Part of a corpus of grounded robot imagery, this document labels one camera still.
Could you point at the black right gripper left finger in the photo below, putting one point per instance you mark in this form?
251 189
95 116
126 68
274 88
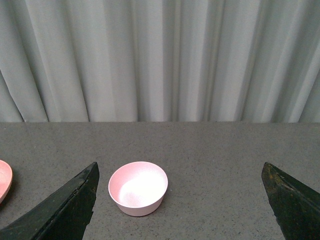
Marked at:
64 215

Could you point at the white curtain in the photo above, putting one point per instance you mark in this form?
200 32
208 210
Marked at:
160 60

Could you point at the pink plate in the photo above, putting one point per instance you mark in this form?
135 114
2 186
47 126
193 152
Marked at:
6 178

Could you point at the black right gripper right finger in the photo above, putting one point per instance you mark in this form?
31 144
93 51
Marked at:
295 205

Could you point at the light pink bowl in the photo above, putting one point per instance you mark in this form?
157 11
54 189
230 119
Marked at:
138 188

